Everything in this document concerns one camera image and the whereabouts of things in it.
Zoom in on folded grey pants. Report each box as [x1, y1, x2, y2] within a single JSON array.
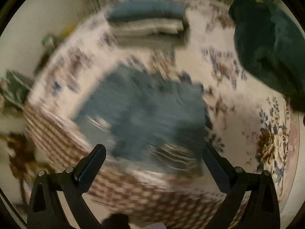
[[114, 34, 189, 49]]

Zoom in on floral bed blanket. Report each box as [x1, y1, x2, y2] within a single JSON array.
[[24, 0, 299, 228]]

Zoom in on folded white pants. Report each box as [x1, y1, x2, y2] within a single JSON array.
[[110, 18, 184, 36]]

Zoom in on green plastic bag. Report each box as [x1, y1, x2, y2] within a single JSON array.
[[42, 34, 60, 48]]

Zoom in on dark green velvet quilt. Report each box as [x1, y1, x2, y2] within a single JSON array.
[[229, 0, 304, 112]]

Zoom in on light blue denim jeans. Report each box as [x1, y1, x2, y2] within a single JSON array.
[[73, 64, 211, 175]]

